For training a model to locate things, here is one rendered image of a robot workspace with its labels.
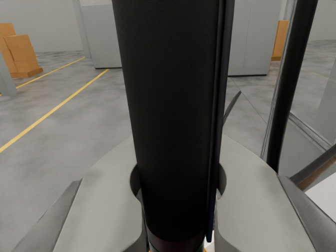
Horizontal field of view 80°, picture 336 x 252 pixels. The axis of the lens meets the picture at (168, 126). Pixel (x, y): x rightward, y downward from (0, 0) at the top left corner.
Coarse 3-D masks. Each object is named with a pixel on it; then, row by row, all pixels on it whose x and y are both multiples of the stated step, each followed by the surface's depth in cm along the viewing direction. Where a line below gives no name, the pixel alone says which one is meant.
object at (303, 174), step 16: (304, 0) 10; (304, 16) 11; (304, 32) 11; (288, 48) 12; (304, 48) 11; (288, 64) 12; (288, 80) 12; (288, 96) 13; (288, 112) 13; (272, 128) 14; (272, 144) 15; (272, 160) 16; (320, 160) 24; (304, 176) 22
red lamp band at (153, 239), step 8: (152, 232) 10; (200, 232) 10; (152, 240) 10; (160, 240) 10; (184, 240) 10; (192, 240) 10; (200, 240) 11; (160, 248) 10; (168, 248) 10; (176, 248) 10; (184, 248) 10; (192, 248) 10
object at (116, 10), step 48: (144, 0) 5; (192, 0) 5; (144, 48) 6; (192, 48) 6; (144, 96) 6; (192, 96) 6; (144, 144) 7; (192, 144) 7; (144, 192) 9; (192, 192) 8
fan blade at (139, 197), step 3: (138, 192) 58; (138, 195) 58; (141, 195) 53; (138, 198) 57; (141, 198) 52; (141, 201) 52; (141, 204) 52; (141, 207) 52; (144, 213) 49; (144, 216) 49; (144, 219) 49; (144, 222) 50; (144, 225) 50
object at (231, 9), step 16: (224, 0) 6; (224, 16) 6; (224, 32) 6; (224, 48) 6; (224, 64) 7; (224, 80) 7; (224, 96) 7; (208, 176) 10; (208, 192) 10; (208, 208) 10; (208, 224) 11; (208, 240) 11
